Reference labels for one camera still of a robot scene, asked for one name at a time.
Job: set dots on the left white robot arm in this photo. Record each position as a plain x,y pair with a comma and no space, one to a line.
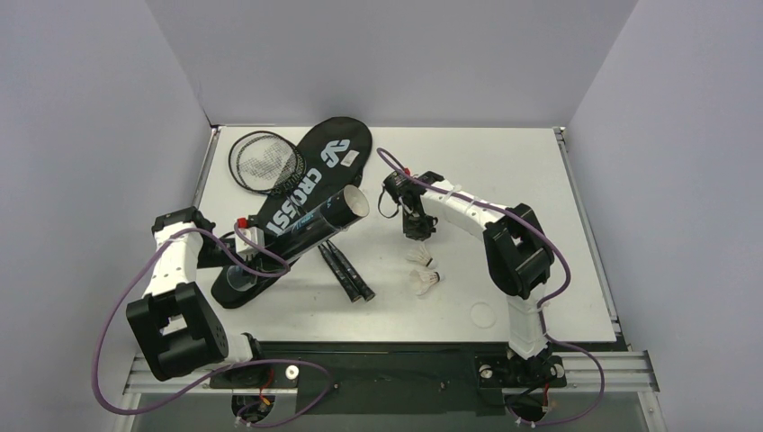
177,330

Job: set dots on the black badminton racket upper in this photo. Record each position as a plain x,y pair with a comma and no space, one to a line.
317,189

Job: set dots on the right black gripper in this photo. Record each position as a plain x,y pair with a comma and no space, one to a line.
417,220

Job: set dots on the black Crossway racket bag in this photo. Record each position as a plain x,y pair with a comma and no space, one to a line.
340,144

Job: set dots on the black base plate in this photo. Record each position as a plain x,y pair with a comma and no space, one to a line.
402,378

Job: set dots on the black badminton racket lower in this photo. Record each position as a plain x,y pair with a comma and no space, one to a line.
354,274

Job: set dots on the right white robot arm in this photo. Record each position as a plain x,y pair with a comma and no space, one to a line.
518,257

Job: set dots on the black badminton racket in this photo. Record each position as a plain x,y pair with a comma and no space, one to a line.
354,274
317,189

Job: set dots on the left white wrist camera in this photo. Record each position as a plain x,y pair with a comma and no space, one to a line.
249,239

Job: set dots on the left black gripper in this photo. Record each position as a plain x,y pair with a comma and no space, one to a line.
239,262

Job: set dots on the aluminium frame rail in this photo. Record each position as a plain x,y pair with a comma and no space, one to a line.
623,371

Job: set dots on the white shuttlecock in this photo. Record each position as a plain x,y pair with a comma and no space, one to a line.
420,255
422,281

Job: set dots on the black shuttlecock tube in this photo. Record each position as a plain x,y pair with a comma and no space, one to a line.
337,213

